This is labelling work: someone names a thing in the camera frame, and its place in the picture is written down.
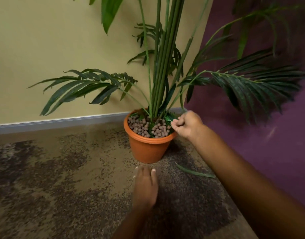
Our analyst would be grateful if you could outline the fallen green leaf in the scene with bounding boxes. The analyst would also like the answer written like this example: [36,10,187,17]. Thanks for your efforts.
[175,163,216,179]

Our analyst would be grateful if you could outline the person's right hand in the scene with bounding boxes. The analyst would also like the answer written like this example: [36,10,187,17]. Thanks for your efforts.
[171,111,206,146]

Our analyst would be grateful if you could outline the person's right forearm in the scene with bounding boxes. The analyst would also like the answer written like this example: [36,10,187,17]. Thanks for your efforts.
[191,125,305,239]

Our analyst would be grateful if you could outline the person's left forearm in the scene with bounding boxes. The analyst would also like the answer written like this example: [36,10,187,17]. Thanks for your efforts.
[112,206,154,239]

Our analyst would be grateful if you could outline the green artificial palm plant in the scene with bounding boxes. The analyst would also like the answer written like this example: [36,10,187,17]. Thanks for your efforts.
[27,0,305,125]

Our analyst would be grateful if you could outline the person's left hand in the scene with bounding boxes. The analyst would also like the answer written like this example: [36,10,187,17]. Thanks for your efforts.
[132,166,159,210]

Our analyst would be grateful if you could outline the heap of brown clay pebbles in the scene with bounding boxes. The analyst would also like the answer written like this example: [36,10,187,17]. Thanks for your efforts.
[128,115,172,139]

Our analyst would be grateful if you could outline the grey baseboard strip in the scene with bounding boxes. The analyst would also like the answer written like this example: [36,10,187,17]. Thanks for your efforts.
[0,107,186,136]

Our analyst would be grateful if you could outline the terracotta plastic flower pot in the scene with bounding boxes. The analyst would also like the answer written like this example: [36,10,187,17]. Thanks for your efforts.
[123,109,178,164]

